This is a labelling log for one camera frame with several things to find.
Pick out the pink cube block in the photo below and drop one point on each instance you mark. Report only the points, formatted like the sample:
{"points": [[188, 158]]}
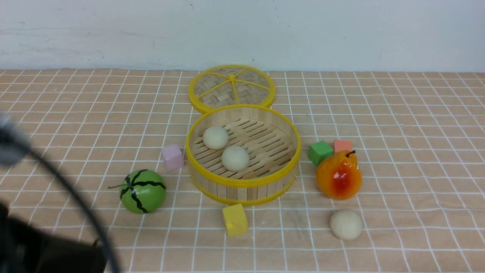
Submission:
{"points": [[173, 157]]}

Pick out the green toy watermelon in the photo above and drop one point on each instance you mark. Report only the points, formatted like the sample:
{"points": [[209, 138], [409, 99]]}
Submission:
{"points": [[142, 191]]}

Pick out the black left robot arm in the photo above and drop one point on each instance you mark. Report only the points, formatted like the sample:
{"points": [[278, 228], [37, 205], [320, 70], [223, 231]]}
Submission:
{"points": [[26, 249]]}

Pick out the yellow cube block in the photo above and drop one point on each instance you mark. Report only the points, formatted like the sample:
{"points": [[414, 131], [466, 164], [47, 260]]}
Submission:
{"points": [[235, 220]]}

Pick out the salmon cube block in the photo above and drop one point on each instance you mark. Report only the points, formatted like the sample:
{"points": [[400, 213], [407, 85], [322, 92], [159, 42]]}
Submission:
{"points": [[342, 145]]}

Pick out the bamboo steamer lid yellow rim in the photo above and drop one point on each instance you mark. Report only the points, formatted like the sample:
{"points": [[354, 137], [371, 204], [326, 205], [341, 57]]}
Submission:
{"points": [[230, 84]]}

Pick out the green cube block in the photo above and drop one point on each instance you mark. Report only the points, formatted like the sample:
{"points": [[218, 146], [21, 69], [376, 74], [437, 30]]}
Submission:
{"points": [[319, 151]]}

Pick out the checked peach tablecloth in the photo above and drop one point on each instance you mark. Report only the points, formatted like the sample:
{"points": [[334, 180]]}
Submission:
{"points": [[419, 141]]}

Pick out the bamboo steamer tray yellow rim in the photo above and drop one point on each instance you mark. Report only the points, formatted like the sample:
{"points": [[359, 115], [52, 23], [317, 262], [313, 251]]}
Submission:
{"points": [[274, 147]]}

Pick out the orange toy pear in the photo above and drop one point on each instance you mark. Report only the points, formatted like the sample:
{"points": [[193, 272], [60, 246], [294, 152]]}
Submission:
{"points": [[339, 176]]}

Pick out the white bun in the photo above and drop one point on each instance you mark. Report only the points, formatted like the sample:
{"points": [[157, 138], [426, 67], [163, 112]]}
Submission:
{"points": [[215, 138], [235, 158], [346, 224]]}

